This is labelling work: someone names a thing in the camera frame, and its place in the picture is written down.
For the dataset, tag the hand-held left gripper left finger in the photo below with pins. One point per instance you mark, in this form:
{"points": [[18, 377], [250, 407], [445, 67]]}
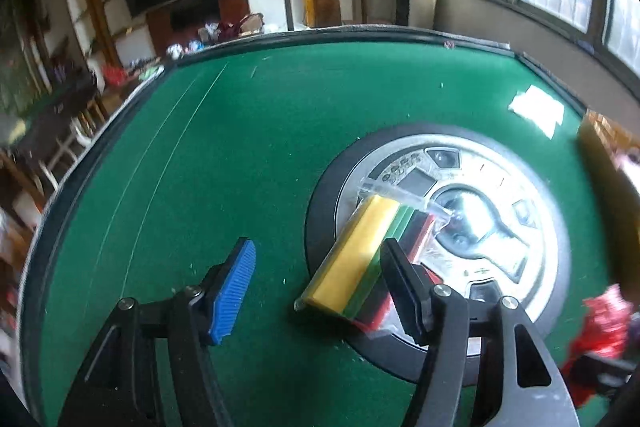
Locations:
{"points": [[232, 292]]}

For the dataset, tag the yellow cardboard box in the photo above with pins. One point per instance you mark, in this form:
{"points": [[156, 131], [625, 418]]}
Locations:
{"points": [[600, 162]]}

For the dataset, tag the dark wooden table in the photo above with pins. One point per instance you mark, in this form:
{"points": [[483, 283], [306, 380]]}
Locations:
{"points": [[55, 117]]}

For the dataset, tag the brown wooden tv cabinet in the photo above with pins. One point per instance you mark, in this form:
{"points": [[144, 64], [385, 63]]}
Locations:
{"points": [[160, 32]]}

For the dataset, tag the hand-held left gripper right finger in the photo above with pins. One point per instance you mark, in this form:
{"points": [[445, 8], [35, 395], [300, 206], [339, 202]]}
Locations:
{"points": [[402, 292]]}

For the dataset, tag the red crinkly plastic packet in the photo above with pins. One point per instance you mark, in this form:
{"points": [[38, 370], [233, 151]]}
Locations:
{"points": [[600, 322]]}

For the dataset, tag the packet of coloured sponges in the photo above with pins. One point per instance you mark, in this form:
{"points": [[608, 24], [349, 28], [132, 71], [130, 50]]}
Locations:
{"points": [[350, 257]]}

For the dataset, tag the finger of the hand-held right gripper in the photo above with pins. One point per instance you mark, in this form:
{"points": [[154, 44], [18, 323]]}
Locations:
{"points": [[600, 372]]}

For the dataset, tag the white paper packet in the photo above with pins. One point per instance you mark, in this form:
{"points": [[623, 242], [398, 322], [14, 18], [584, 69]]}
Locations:
{"points": [[537, 109]]}

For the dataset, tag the round table control panel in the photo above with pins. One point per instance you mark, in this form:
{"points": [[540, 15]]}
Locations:
{"points": [[530, 247]]}

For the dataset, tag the pile of plush toys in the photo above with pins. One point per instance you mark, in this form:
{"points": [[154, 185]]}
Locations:
{"points": [[220, 32]]}

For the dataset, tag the red plastic bag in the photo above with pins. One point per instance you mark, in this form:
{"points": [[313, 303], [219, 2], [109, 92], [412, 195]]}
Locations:
{"points": [[115, 75]]}

